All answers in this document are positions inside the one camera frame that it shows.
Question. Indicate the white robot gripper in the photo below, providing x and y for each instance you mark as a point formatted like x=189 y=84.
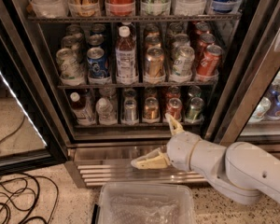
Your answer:
x=181 y=149

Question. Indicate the gold can middle shelf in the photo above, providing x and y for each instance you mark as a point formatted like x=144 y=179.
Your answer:
x=154 y=65

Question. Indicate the brown tea bottle shelf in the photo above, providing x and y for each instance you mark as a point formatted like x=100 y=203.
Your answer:
x=126 y=57
x=82 y=109

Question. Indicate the red coke can middle shelf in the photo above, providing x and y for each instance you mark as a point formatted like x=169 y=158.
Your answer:
x=211 y=59

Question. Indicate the clear plastic bin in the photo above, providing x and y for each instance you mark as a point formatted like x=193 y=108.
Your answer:
x=145 y=203

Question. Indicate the red can bottom shelf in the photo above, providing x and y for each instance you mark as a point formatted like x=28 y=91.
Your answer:
x=173 y=107

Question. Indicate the green can bottom shelf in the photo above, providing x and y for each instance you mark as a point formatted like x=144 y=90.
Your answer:
x=194 y=109

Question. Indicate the white green can middle shelf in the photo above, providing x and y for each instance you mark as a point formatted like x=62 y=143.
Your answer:
x=71 y=71

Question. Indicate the clear water bottle bottom shelf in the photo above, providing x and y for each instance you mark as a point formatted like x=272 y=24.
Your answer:
x=106 y=112

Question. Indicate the silver blue redbull can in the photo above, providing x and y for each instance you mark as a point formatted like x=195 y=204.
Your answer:
x=129 y=114

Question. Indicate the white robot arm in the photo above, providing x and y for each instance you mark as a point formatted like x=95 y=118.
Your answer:
x=242 y=172

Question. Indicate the open glass fridge door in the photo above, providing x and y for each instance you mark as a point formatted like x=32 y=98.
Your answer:
x=31 y=135

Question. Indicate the brown tea bottle middle shelf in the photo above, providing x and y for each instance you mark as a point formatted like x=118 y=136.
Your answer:
x=126 y=57

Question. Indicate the gold can bottom shelf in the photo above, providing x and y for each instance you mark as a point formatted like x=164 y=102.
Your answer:
x=151 y=112

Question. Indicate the brown tea bottle bottom shelf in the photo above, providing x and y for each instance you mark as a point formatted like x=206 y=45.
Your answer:
x=82 y=109

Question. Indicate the yellow can top shelf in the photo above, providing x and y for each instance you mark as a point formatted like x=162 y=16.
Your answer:
x=84 y=8

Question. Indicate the blue pepsi can middle shelf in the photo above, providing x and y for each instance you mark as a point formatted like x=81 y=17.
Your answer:
x=98 y=66

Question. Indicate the white sprite can middle shelf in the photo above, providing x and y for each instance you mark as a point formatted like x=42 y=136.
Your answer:
x=181 y=68

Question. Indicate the red can top shelf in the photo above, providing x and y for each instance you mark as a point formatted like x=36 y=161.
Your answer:
x=120 y=7

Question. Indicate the gold can shelf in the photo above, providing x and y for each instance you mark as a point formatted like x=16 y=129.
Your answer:
x=151 y=112
x=154 y=65

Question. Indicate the stainless steel fridge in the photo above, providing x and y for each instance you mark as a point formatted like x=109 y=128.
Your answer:
x=103 y=153

